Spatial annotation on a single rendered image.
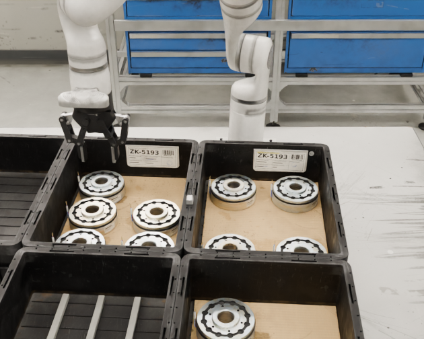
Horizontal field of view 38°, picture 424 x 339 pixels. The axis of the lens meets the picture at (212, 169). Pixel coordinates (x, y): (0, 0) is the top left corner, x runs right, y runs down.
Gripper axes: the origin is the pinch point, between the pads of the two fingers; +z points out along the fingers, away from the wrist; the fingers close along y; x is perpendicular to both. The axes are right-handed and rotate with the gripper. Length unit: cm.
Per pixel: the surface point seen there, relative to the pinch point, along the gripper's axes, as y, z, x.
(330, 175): -47.7, 7.8, -6.7
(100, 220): 0.5, 14.6, 3.1
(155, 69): 17, 66, -188
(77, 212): 6.1, 14.6, 0.4
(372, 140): -68, 30, -61
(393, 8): -100, 33, -194
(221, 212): -24.5, 17.8, -5.3
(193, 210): -19.6, 7.8, 7.2
